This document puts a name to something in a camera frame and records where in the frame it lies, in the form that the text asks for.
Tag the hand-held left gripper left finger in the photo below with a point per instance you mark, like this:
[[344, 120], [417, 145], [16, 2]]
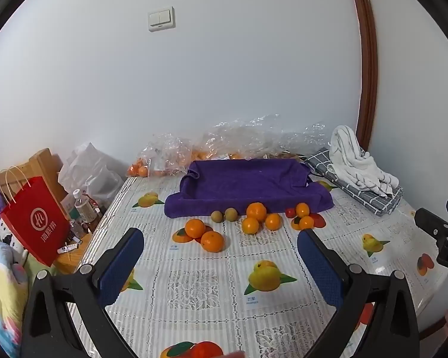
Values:
[[121, 264]]

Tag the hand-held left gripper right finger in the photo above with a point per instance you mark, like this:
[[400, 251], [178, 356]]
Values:
[[319, 264]]

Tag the small orange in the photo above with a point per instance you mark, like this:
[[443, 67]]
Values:
[[306, 222], [302, 209]]

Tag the red cherry tomato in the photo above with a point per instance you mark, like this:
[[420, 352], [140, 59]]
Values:
[[290, 212]]

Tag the medium orange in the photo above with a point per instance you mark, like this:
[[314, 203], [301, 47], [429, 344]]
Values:
[[251, 226], [273, 222]]

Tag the large orange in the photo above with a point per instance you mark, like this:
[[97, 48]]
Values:
[[256, 211], [195, 228], [212, 241]]

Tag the round brown fruit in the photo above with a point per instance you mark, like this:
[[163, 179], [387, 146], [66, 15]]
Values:
[[217, 216], [230, 214]]

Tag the purple towel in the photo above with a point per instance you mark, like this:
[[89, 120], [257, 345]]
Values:
[[246, 182]]

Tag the brown wooden nightstand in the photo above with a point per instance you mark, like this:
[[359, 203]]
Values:
[[78, 248]]

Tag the small clear bottle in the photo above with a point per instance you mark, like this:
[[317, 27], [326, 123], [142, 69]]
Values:
[[75, 228]]

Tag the clear plastic bottle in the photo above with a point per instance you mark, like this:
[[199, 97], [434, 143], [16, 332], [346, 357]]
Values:
[[83, 209]]

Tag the fruit print tablecloth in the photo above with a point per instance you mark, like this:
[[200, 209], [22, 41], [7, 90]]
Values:
[[194, 287]]

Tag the red paper bag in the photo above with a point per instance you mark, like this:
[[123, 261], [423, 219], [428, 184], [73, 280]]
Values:
[[33, 223]]

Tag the white striped towel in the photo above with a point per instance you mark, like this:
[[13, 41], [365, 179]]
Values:
[[352, 160]]

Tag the white plastic bag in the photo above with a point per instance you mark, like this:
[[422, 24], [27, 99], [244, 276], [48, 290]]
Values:
[[89, 171]]

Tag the grey checked cloth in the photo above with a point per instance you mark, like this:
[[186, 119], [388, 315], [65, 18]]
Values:
[[321, 162]]

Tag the small clear bag of oranges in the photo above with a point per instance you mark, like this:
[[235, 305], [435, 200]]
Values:
[[160, 156]]

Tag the black white spotted cloth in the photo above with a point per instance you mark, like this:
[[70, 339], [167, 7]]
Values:
[[5, 233]]

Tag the colourful printed blanket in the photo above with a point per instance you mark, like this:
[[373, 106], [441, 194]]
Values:
[[0, 287]]

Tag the wooden headboard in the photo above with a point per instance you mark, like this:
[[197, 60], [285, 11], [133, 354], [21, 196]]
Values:
[[41, 164]]

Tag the large clear plastic bag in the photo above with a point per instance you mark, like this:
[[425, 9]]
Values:
[[254, 138]]

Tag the brown wooden door frame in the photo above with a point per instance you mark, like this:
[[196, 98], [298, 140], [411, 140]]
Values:
[[366, 63]]

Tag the white light switch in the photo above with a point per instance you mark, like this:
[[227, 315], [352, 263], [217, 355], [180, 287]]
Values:
[[161, 18]]

